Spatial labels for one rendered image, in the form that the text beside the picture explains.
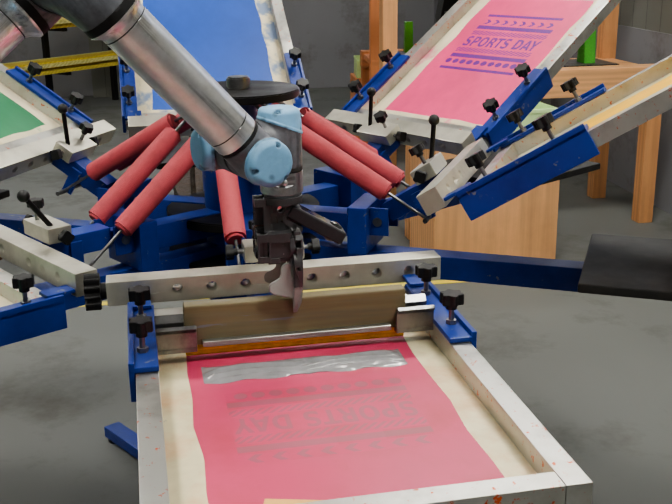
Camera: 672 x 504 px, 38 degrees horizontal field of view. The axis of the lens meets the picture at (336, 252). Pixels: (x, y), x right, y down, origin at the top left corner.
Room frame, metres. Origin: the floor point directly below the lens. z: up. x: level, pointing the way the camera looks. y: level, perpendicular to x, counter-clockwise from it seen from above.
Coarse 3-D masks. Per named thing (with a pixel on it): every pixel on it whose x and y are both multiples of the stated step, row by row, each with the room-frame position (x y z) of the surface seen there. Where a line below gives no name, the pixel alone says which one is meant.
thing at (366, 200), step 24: (312, 192) 2.61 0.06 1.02; (336, 192) 2.67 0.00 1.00; (360, 192) 2.66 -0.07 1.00; (168, 216) 2.36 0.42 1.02; (192, 216) 2.36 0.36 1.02; (336, 216) 2.38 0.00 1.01; (360, 216) 2.30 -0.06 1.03; (384, 216) 2.32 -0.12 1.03; (120, 240) 2.19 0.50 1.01; (144, 240) 2.20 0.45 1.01; (168, 240) 2.30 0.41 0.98; (192, 240) 2.35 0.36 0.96; (360, 240) 2.30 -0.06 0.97; (144, 264) 2.20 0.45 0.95
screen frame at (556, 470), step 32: (448, 352) 1.60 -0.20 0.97; (480, 384) 1.44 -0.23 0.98; (160, 416) 1.33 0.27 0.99; (512, 416) 1.32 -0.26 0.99; (160, 448) 1.23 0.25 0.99; (544, 448) 1.22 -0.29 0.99; (160, 480) 1.15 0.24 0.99; (512, 480) 1.14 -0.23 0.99; (544, 480) 1.14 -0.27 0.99; (576, 480) 1.13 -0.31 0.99
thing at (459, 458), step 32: (320, 352) 1.65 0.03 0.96; (352, 352) 1.65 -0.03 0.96; (416, 384) 1.51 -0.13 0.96; (448, 416) 1.39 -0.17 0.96; (416, 448) 1.29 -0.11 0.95; (448, 448) 1.29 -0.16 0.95; (480, 448) 1.29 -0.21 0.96; (384, 480) 1.20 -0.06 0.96; (416, 480) 1.20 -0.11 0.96; (448, 480) 1.20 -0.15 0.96; (480, 480) 1.20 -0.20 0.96
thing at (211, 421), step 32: (224, 352) 1.65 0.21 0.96; (256, 352) 1.65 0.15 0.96; (288, 352) 1.65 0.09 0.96; (192, 384) 1.52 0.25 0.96; (224, 384) 1.52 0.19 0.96; (256, 384) 1.52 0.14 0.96; (288, 384) 1.51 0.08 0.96; (224, 416) 1.40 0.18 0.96; (224, 448) 1.30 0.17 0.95; (224, 480) 1.21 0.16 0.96; (256, 480) 1.20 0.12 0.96; (288, 480) 1.20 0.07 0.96; (320, 480) 1.20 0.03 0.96; (352, 480) 1.20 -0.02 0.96
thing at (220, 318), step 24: (360, 288) 1.70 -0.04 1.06; (384, 288) 1.70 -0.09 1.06; (192, 312) 1.62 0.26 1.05; (216, 312) 1.63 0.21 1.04; (240, 312) 1.63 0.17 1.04; (264, 312) 1.64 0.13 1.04; (288, 312) 1.65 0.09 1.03; (312, 312) 1.66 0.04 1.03; (336, 312) 1.67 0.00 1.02; (360, 312) 1.68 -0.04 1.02; (384, 312) 1.69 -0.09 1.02; (216, 336) 1.63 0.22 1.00
